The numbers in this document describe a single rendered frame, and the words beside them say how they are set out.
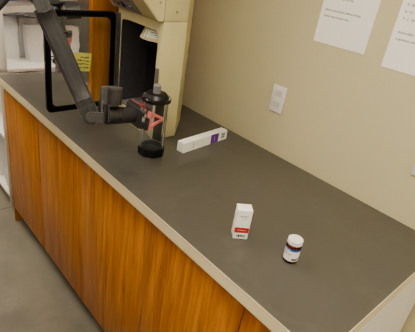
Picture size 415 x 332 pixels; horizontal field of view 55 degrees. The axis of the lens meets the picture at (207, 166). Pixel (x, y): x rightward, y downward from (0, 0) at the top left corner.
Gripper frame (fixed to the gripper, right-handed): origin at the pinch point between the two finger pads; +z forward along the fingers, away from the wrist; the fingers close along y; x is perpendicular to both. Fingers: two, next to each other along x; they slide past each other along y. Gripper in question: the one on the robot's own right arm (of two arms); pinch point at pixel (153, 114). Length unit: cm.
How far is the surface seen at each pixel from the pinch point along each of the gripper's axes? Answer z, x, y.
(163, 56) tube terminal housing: 7.5, -18.9, 10.7
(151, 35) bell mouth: 8.3, -24.0, 21.7
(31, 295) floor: -23, 114, 40
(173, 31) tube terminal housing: 10.1, -28.4, 11.1
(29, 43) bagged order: 5, 11, 138
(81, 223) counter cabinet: -14, 57, 18
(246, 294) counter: -19, 16, -73
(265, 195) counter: 20, 13, -44
